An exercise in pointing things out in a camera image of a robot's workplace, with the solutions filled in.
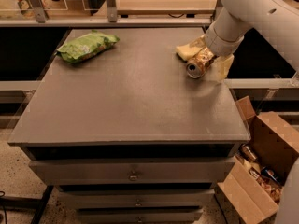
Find green chip bag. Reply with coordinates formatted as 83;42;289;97
56;30;120;63

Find metal railing frame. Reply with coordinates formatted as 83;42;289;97
0;0;217;28

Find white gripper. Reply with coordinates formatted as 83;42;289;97
185;8;251;81

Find snack packets in box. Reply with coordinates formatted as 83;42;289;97
249;168;282;203

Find yellow sponge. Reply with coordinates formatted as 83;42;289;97
176;44;203;61

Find can in cardboard box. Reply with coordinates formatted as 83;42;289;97
240;145;258;162

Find open cardboard box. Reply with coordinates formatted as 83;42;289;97
219;97;299;224

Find grey drawer cabinet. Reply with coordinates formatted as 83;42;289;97
9;28;249;224

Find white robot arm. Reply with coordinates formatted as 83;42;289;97
202;0;299;224

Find orange soda can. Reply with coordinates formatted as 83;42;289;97
186;47;217;78

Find blue can in box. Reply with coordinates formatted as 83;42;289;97
261;167;280;183

